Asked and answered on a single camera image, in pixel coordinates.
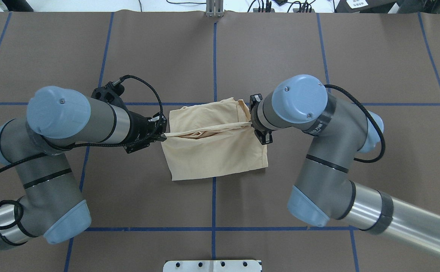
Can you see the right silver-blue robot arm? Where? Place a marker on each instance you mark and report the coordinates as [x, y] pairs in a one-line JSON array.
[[343, 131]]

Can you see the cream long-sleeve printed shirt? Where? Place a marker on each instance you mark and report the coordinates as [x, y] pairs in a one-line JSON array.
[[212, 140]]

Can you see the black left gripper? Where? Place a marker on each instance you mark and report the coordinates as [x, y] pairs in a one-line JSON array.
[[138, 129]]

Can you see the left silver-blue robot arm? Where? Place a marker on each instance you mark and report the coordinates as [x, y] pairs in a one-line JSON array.
[[58, 120]]

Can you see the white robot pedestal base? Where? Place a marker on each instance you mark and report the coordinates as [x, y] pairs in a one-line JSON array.
[[213, 266]]

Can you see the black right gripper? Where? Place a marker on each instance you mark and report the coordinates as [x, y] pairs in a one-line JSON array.
[[264, 136]]

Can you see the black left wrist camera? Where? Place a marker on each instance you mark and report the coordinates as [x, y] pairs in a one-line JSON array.
[[111, 94]]

